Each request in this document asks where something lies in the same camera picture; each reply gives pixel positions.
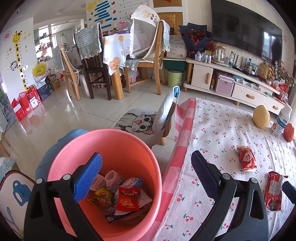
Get light wooden chair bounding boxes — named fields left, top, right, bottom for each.
left=59, top=44, right=90, bottom=101

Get dark wooden chair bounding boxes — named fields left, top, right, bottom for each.
left=74, top=23, right=112, bottom=100

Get cat print stool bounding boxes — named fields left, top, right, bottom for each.
left=114, top=108, right=173, bottom=148

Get green waste bin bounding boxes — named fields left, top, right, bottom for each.
left=168, top=70, right=184, bottom=88

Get crushed black white carton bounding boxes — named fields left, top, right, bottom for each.
left=104, top=207, right=149, bottom=223

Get white TV cabinet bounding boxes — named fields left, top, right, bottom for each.
left=183, top=58, right=285, bottom=114

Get white Magicday yogurt pouch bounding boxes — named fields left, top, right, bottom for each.
left=105, top=170, right=123, bottom=193

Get red gift boxes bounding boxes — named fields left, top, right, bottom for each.
left=11, top=85, right=42, bottom=121

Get blue white milk carton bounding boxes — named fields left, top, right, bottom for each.
left=90, top=173, right=106, bottom=191

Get dark flower bouquet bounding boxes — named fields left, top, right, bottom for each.
left=179, top=23, right=216, bottom=58

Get black flat television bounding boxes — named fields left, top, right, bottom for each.
left=211, top=1, right=282, bottom=64

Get blue cartoon wipes packet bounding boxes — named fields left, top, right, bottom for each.
left=121, top=177, right=142, bottom=188

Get electric kettle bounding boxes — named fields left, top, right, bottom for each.
left=211, top=46, right=229, bottom=67

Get small red snack packet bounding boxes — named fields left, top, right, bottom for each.
left=236, top=146, right=257, bottom=172

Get yellow red snack bag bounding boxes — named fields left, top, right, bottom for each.
left=88, top=187, right=114, bottom=209

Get red apple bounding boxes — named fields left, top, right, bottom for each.
left=283, top=123, right=295, bottom=142

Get white plastic milk bottle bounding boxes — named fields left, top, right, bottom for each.
left=271, top=104, right=292, bottom=138

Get red gold candy packet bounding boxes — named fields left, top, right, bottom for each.
left=115, top=187, right=140, bottom=212

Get blue white stool cushion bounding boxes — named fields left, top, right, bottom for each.
left=152, top=86, right=180, bottom=135

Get giraffe height wall sticker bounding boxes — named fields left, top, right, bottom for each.
left=12, top=31, right=29, bottom=91

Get yellow pear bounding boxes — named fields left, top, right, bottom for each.
left=252, top=105, right=270, bottom=128

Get wooden chair with cover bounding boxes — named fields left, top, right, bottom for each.
left=123, top=4, right=170, bottom=95

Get dining table orange print cloth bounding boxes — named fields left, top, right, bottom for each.
left=102, top=33, right=130, bottom=100

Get red chocolate snack wrapper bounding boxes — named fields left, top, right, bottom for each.
left=265, top=171, right=288, bottom=212

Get pink plastic bucket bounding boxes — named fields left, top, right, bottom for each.
left=48, top=128, right=162, bottom=240

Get pink storage box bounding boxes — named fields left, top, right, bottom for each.
left=215, top=71, right=234, bottom=96

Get cherry print tablecloth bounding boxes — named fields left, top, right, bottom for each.
left=143, top=98, right=295, bottom=240

